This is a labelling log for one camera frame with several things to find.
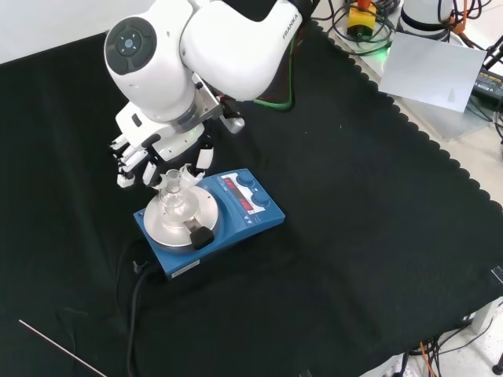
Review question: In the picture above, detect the pale board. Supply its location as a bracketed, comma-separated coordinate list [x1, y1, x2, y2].
[377, 31, 488, 114]

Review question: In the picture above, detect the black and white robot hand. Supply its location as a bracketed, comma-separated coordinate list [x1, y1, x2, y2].
[108, 104, 215, 190]

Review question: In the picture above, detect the green cable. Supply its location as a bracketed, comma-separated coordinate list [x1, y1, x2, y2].
[253, 23, 296, 113]

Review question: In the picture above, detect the black power adapter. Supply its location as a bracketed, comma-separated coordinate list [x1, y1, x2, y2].
[471, 67, 503, 104]

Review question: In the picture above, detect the thin glass rod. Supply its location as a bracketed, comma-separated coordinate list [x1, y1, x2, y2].
[18, 319, 108, 377]

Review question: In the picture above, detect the black bench cloth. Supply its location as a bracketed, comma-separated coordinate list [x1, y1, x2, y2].
[0, 18, 503, 377]

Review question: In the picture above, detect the heater with blue base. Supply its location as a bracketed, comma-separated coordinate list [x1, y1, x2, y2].
[133, 168, 287, 281]

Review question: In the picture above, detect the clear round-bottom glass flask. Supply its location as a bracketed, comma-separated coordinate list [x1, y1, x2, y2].
[158, 169, 194, 225]

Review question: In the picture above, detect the orange cable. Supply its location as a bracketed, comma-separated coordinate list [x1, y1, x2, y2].
[434, 7, 477, 49]

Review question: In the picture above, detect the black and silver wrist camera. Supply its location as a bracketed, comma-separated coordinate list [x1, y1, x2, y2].
[217, 97, 246, 136]

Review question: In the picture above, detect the yellow stop button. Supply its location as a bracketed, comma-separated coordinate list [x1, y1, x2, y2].
[347, 0, 378, 41]

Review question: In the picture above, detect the black heater power cable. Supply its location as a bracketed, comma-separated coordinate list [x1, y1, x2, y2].
[124, 260, 159, 377]

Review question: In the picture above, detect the white table leg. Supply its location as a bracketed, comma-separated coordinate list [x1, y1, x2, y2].
[470, 298, 503, 335]

